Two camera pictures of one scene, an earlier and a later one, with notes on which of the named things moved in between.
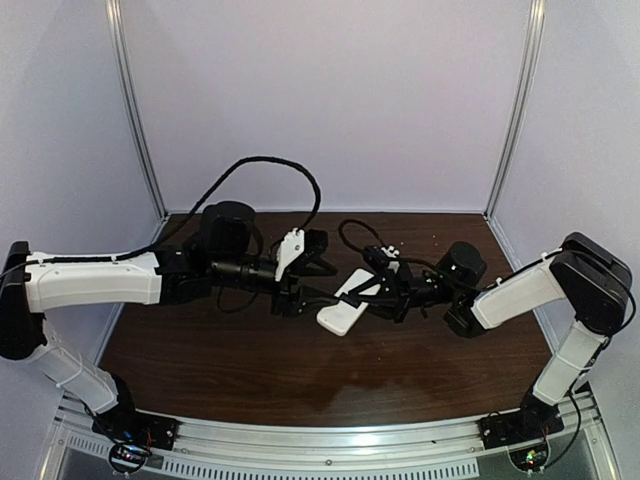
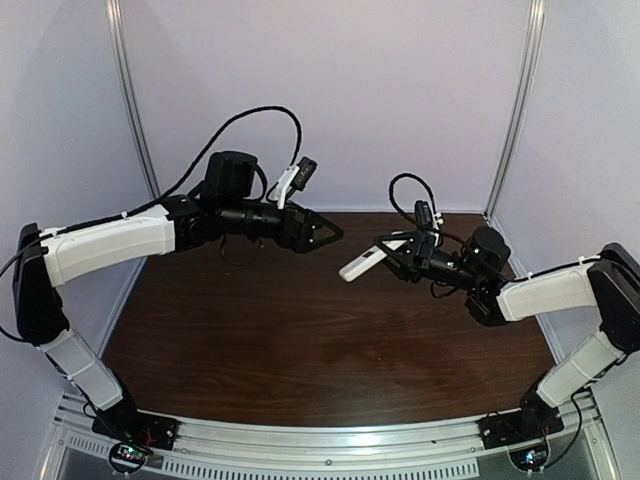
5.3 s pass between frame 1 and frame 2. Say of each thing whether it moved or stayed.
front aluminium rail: stayed
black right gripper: moved
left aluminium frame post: stayed
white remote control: moved
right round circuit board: stayed
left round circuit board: stayed
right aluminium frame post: stayed
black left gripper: moved
